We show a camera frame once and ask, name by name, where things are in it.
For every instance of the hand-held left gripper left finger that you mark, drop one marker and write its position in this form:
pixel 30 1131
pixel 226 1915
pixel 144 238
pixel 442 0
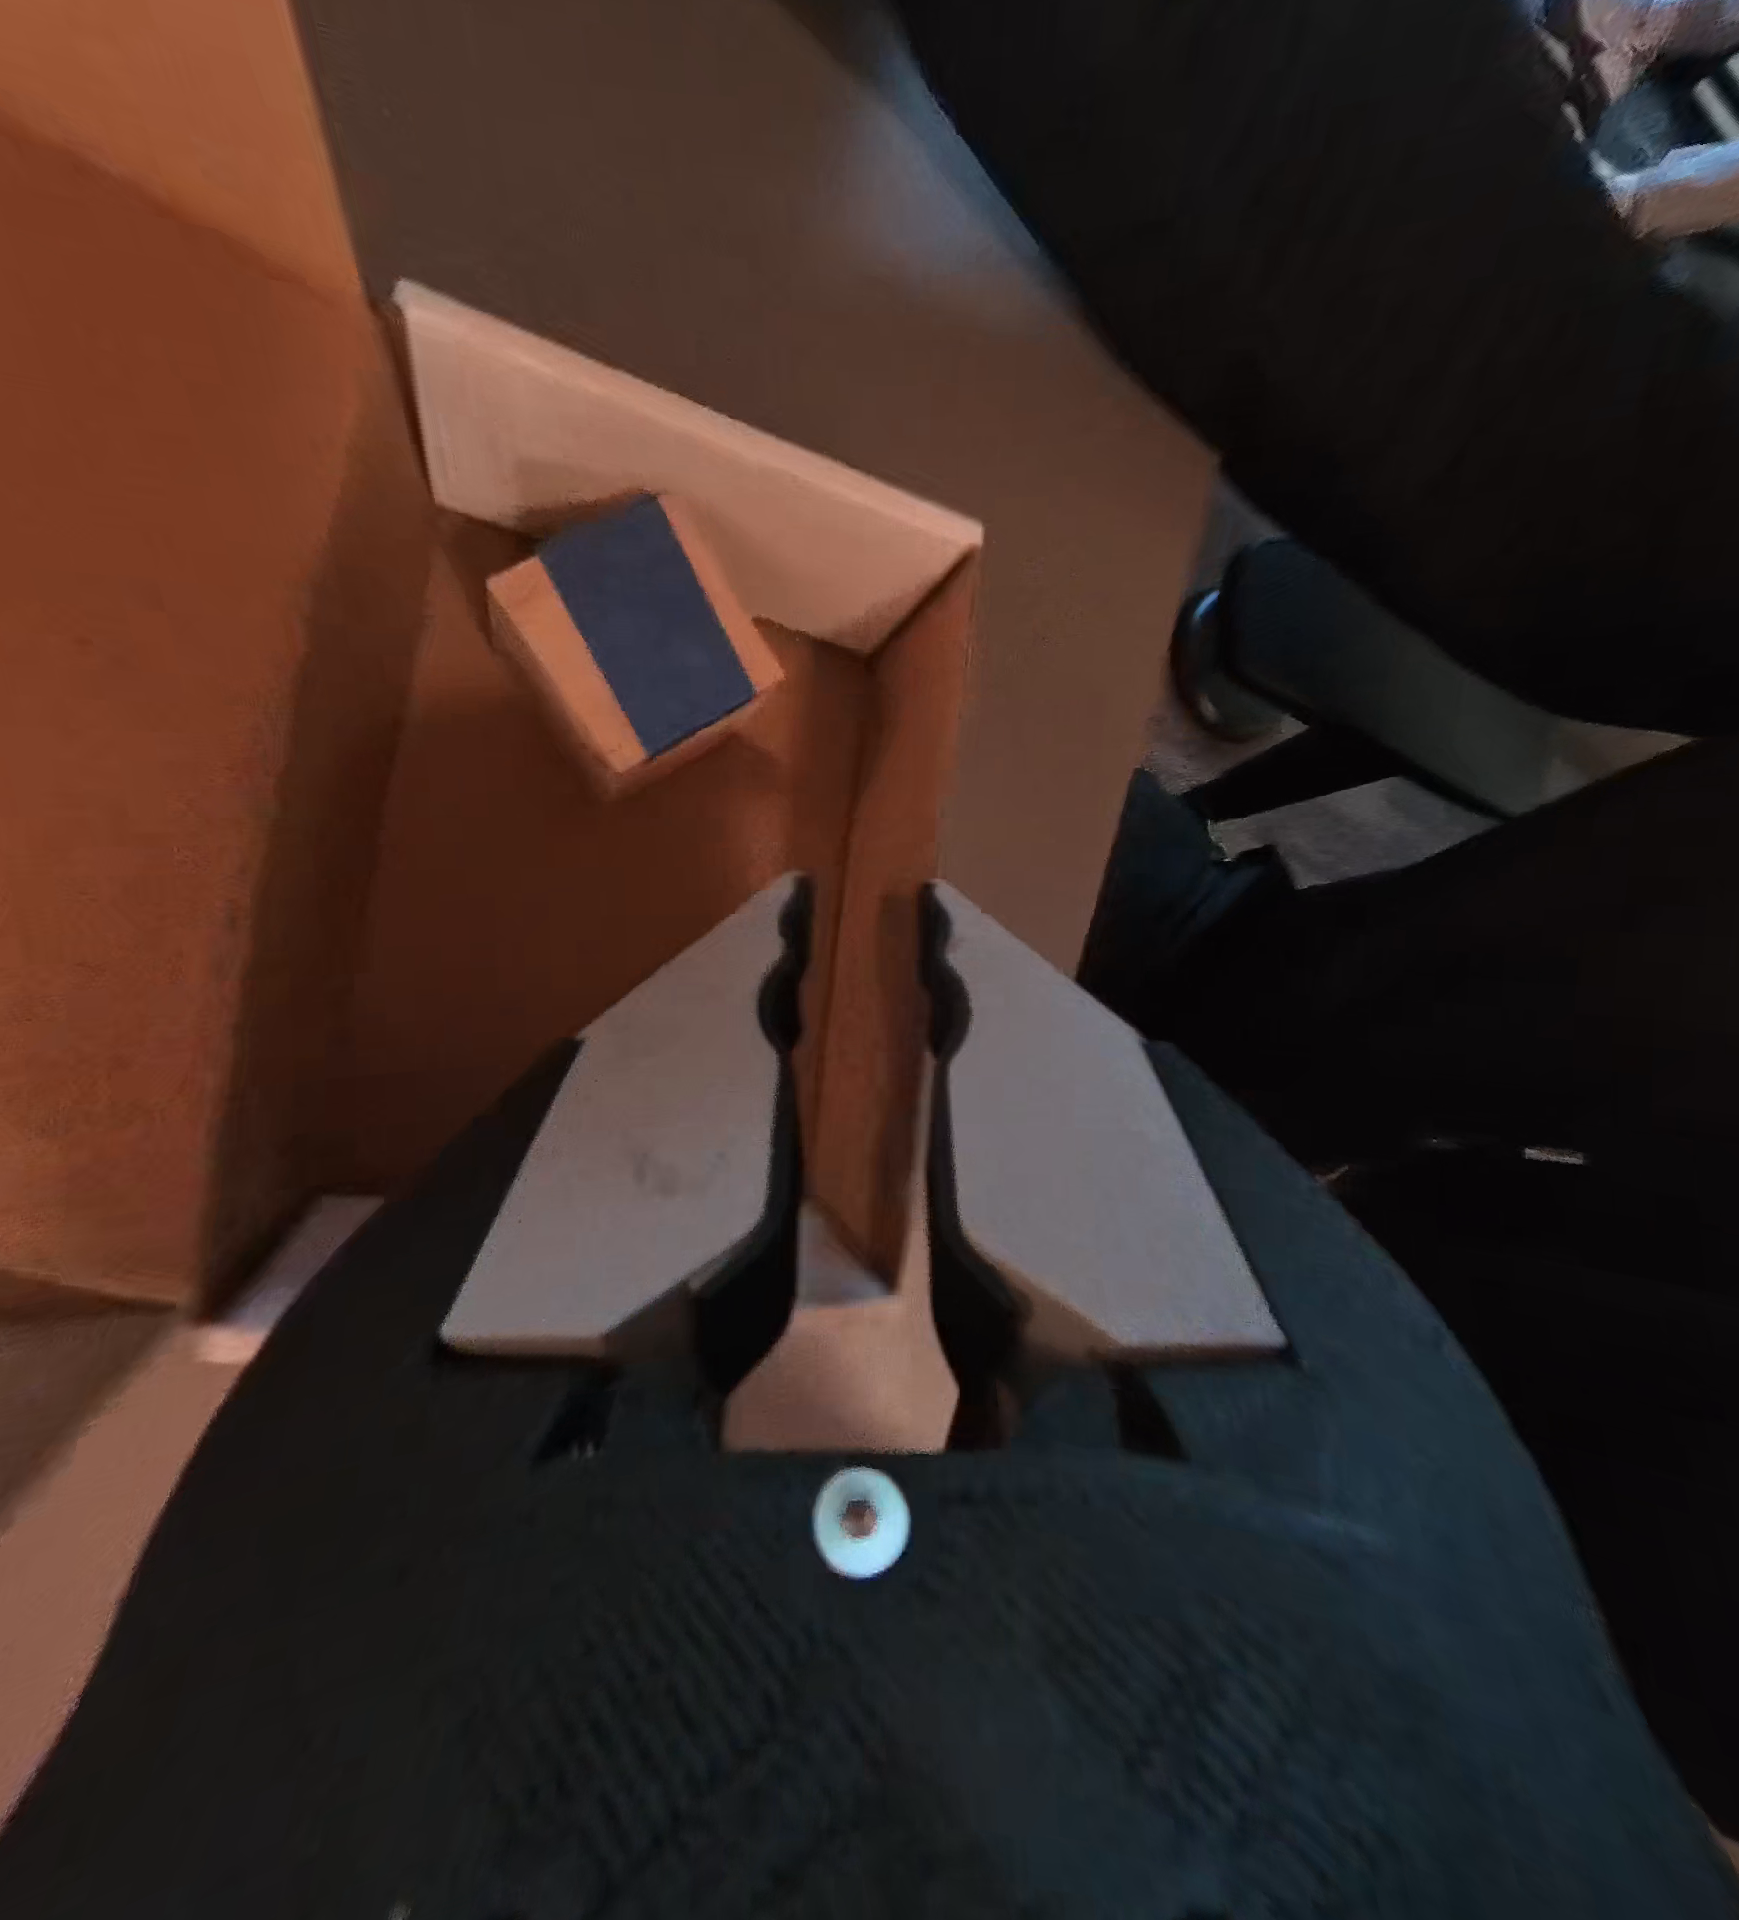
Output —
pixel 630 1185

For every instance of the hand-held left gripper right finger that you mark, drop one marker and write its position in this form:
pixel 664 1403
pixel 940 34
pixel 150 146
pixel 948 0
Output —
pixel 1094 1170

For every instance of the wooden cube dark face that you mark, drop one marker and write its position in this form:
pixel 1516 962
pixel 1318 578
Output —
pixel 660 631

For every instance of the white mailer box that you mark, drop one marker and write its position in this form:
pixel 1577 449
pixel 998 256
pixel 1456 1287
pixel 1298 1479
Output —
pixel 134 751

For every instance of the person's right forearm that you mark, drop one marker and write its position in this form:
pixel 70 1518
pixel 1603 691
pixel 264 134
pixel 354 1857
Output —
pixel 1334 301

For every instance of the dark swivel chair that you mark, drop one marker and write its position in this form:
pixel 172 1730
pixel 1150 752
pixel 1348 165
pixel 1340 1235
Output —
pixel 1350 645

